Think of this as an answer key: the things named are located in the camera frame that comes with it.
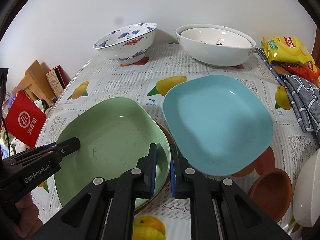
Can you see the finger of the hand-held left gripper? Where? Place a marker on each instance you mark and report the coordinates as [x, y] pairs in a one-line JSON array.
[[70, 146]]

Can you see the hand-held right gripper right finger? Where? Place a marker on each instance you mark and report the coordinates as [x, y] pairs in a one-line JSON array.
[[173, 170]]

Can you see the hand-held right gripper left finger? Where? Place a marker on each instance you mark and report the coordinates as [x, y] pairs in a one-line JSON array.
[[154, 170]]

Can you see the green square plate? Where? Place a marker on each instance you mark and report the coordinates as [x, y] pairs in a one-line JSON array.
[[107, 135]]

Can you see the blue square plate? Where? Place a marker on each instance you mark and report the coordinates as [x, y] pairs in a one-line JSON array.
[[217, 120]]

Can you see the small brown bowl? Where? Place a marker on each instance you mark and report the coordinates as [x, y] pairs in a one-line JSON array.
[[270, 195]]

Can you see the plain white bowl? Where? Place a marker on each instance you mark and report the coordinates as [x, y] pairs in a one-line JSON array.
[[307, 192]]

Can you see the person's left hand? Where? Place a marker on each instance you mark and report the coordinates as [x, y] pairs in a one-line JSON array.
[[31, 215]]

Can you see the brown plate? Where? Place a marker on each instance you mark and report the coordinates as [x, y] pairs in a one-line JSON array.
[[166, 136]]

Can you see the red paper bag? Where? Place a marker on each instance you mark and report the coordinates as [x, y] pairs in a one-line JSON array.
[[25, 120]]

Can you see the red patterned box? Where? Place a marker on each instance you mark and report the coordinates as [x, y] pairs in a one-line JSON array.
[[56, 82]]

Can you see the wooden stool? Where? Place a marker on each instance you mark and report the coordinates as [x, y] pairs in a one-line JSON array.
[[35, 77]]

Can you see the fruit printed tablecloth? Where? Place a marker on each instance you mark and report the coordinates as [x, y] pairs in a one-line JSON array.
[[125, 85]]

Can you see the blue patterned porcelain bowl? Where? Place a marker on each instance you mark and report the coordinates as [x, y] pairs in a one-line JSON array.
[[130, 47]]

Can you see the large white bowl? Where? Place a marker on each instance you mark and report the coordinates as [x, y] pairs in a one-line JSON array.
[[212, 55]]

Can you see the white bowl with red print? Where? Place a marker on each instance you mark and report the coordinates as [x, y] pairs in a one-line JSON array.
[[225, 38]]

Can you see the grey checked cloth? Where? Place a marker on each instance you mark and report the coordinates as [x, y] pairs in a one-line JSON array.
[[300, 92]]

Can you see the yellow chip bag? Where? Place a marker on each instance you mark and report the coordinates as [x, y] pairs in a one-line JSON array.
[[287, 47]]

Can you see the orange chip bag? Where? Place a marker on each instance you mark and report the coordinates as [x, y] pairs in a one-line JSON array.
[[310, 72]]

